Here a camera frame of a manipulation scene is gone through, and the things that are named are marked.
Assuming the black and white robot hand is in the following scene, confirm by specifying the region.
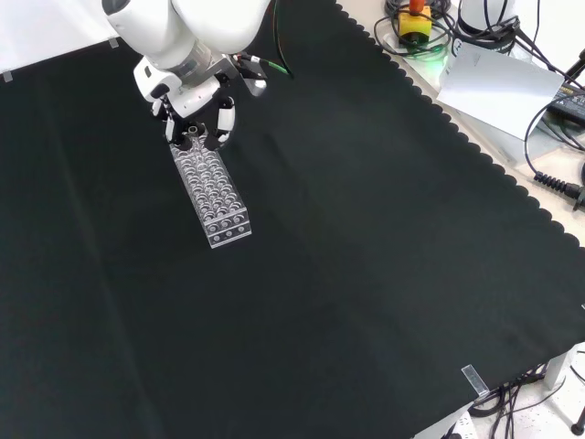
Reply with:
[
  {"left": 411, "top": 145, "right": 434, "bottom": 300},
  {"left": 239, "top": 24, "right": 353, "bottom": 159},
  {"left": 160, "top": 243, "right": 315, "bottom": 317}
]
[{"left": 133, "top": 54, "right": 239, "bottom": 152}]

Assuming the clear acrylic test tube rack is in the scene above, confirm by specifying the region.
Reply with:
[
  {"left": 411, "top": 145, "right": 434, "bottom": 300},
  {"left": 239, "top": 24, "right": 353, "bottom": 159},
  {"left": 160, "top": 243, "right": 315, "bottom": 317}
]
[{"left": 168, "top": 134, "right": 254, "bottom": 251}]

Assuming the black bench cloth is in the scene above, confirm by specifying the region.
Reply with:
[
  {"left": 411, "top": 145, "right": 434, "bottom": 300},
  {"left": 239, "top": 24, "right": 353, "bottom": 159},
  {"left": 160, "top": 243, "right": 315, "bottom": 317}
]
[{"left": 0, "top": 0, "right": 585, "bottom": 439}]

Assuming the yellow stop button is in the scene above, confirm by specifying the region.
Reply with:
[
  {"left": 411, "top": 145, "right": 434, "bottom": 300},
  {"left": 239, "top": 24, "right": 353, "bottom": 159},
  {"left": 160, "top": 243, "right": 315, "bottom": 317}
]
[{"left": 397, "top": 0, "right": 433, "bottom": 47}]

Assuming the pale board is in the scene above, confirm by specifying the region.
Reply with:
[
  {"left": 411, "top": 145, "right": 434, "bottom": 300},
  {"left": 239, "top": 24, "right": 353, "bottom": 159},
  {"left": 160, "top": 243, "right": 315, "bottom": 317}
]
[{"left": 436, "top": 43, "right": 566, "bottom": 143}]

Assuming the black power adapter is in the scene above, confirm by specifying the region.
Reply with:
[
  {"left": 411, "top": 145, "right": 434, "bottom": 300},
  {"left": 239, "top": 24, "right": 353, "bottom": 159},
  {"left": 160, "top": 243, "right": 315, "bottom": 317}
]
[{"left": 546, "top": 84, "right": 585, "bottom": 123}]

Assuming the white power strip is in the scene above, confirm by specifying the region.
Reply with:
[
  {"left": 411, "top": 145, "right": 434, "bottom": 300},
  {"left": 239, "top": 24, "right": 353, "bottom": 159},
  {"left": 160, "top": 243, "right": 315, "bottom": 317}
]
[{"left": 429, "top": 409, "right": 474, "bottom": 439}]

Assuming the white bench leg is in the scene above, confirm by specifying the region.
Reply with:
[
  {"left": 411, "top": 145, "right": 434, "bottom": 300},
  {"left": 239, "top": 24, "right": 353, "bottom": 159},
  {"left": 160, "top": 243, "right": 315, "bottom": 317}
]
[{"left": 543, "top": 351, "right": 568, "bottom": 390}]

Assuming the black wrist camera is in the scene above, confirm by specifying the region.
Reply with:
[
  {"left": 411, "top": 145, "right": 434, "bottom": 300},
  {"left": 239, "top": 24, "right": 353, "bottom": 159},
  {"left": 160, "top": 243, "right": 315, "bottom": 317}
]
[{"left": 235, "top": 53, "right": 270, "bottom": 98}]

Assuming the green cable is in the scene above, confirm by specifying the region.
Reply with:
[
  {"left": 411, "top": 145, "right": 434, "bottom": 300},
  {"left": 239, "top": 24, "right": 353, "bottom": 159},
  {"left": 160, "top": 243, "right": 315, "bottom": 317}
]
[{"left": 262, "top": 0, "right": 296, "bottom": 80}]

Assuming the black cable with ribbed plug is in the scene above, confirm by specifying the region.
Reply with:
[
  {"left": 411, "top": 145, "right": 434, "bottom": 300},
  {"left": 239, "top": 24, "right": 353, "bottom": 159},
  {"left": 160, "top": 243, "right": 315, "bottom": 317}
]
[{"left": 524, "top": 102, "right": 585, "bottom": 212}]

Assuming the black cable tangle under bench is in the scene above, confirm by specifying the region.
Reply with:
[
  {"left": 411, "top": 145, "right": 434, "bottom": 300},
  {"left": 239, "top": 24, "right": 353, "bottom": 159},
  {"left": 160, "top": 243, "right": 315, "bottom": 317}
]
[{"left": 470, "top": 349, "right": 585, "bottom": 439}]

